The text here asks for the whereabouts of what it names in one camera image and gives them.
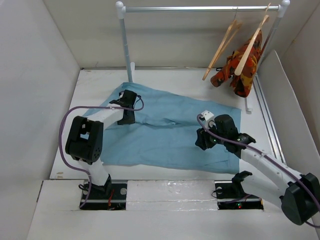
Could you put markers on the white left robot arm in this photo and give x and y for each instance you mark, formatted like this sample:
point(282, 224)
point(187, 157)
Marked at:
point(85, 139)

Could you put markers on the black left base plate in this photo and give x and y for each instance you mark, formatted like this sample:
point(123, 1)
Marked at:
point(97, 200)

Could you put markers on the wooden hanger with garment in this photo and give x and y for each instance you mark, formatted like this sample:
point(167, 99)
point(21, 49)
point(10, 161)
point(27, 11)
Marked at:
point(246, 54)

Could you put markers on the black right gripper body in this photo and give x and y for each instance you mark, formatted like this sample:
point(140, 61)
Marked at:
point(210, 139)

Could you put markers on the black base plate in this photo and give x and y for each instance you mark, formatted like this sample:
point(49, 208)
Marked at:
point(231, 196)
point(97, 200)

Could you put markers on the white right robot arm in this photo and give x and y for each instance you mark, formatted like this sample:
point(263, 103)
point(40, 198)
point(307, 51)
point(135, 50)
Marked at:
point(296, 194)

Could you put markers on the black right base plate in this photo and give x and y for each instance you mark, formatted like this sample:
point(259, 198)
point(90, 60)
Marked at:
point(231, 196)

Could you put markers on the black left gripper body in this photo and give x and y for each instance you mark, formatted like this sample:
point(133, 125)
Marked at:
point(128, 120)

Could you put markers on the white metal clothes rack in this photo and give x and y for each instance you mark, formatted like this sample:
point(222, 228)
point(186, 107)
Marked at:
point(185, 35)

